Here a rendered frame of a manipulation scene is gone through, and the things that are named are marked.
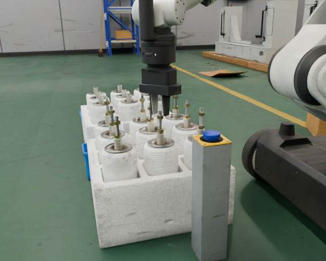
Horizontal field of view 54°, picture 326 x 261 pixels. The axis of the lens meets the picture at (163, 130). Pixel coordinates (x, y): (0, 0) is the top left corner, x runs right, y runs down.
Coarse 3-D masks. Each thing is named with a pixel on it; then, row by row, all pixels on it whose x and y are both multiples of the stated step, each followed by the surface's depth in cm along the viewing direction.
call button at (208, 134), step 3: (204, 132) 73; (207, 132) 73; (210, 132) 73; (213, 132) 73; (216, 132) 73; (219, 132) 73; (204, 135) 72; (207, 135) 72; (210, 135) 72; (213, 135) 72; (216, 135) 72; (219, 135) 72; (204, 138) 74; (207, 138) 73; (210, 138) 72; (213, 138) 72; (216, 138) 72
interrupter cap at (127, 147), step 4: (108, 144) 88; (112, 144) 88; (124, 144) 89; (128, 144) 88; (108, 148) 86; (112, 148) 87; (124, 148) 87; (128, 148) 86; (108, 152) 84; (112, 152) 83; (116, 152) 83; (120, 152) 83; (124, 152) 84
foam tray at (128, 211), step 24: (96, 168) 92; (144, 168) 96; (96, 192) 80; (120, 192) 82; (144, 192) 84; (168, 192) 86; (96, 216) 84; (120, 216) 84; (144, 216) 86; (168, 216) 88; (120, 240) 87
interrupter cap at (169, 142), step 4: (152, 140) 91; (156, 140) 91; (168, 140) 91; (172, 140) 90; (148, 144) 88; (152, 144) 88; (156, 144) 89; (164, 144) 89; (168, 144) 88; (172, 144) 88
